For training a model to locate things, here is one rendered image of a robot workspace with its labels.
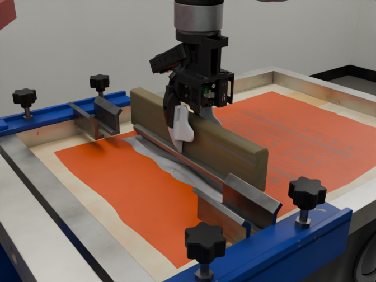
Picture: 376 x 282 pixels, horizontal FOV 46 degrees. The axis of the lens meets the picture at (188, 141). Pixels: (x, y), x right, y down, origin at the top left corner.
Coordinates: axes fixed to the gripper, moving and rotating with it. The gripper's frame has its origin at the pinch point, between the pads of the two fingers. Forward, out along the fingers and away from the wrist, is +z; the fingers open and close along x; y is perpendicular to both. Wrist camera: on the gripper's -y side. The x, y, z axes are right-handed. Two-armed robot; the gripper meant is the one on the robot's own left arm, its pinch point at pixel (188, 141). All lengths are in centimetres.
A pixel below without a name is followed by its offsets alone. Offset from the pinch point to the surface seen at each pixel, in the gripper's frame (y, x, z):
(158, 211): 9.6, -12.7, 4.5
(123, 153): -10.9, -7.3, 5.0
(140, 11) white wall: -198, 111, 17
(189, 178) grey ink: 4.8, -3.1, 4.3
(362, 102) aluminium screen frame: 4.0, 48.0, 2.0
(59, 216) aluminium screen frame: 6.8, -26.8, 1.0
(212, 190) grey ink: 10.7, -3.0, 3.7
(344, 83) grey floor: -181, 332, 104
